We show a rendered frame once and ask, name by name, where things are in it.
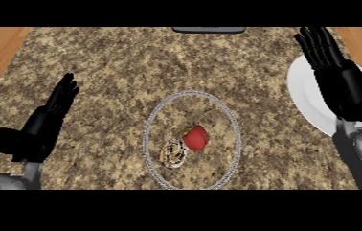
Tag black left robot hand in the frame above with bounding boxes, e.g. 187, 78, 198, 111
0, 72, 81, 164

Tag red bell pepper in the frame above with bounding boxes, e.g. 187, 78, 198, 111
179, 124, 211, 152

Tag round brown patterned pastry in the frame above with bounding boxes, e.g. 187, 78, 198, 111
158, 139, 189, 170

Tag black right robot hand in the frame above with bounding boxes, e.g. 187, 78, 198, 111
292, 26, 362, 123

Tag round transparent grey-rimmed placemat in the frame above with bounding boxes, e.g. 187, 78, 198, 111
142, 89, 244, 191

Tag dark grey flat appliance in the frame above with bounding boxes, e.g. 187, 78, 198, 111
171, 26, 247, 35

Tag white plate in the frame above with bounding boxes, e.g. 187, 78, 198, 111
285, 54, 362, 138

